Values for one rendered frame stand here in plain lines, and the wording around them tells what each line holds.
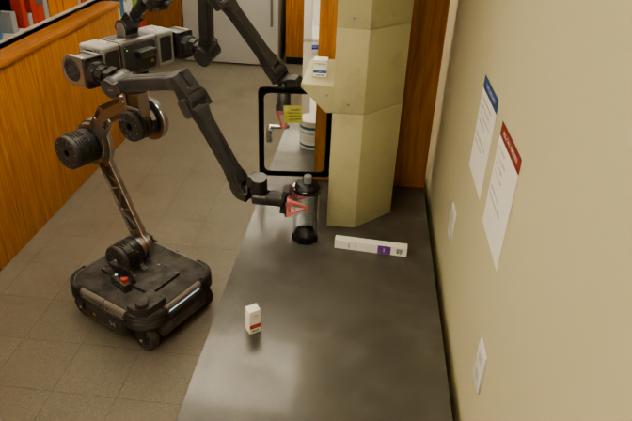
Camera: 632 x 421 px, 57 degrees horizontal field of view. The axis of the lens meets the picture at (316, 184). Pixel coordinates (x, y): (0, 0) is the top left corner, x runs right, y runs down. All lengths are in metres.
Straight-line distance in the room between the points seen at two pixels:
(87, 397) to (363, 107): 1.85
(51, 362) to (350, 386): 1.91
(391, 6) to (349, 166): 0.58
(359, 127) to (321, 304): 0.64
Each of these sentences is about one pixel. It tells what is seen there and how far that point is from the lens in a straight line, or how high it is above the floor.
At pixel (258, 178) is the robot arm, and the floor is 1.20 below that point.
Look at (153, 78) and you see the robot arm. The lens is 2.12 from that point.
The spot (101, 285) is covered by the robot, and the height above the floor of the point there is 0.24.
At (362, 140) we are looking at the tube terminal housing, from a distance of 2.11.
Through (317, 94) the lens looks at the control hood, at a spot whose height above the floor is 1.48.
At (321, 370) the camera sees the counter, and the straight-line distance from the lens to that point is 1.71.
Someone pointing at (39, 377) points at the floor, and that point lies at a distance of 3.19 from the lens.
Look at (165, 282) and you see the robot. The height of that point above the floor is 0.26.
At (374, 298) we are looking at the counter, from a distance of 1.95.
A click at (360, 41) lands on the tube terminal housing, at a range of 1.99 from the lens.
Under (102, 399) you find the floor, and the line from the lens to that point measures 3.00.
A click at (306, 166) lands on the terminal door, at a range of 2.50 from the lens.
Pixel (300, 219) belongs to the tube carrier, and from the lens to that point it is 2.11.
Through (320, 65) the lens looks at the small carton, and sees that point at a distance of 2.11.
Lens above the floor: 2.18
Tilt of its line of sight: 29 degrees down
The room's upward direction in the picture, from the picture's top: 2 degrees clockwise
